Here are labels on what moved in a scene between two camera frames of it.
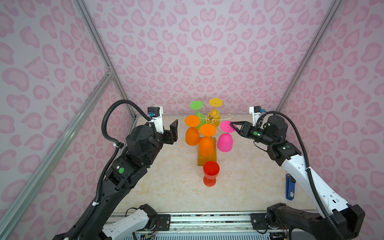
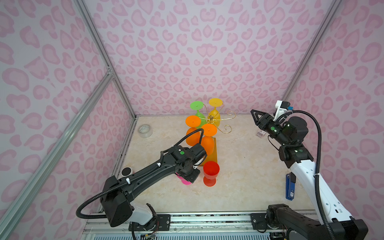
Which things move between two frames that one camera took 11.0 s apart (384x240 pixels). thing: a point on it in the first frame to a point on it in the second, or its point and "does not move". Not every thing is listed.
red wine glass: x=211 y=170 does not move
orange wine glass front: x=206 y=144 does not move
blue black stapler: x=290 y=187 does not move
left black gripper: x=169 y=135 to x=193 y=177
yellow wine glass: x=214 y=116 does not move
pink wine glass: x=225 y=141 to x=184 y=181
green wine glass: x=197 y=105 does not move
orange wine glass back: x=192 y=135 does not move
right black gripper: x=246 y=129 to x=265 y=122
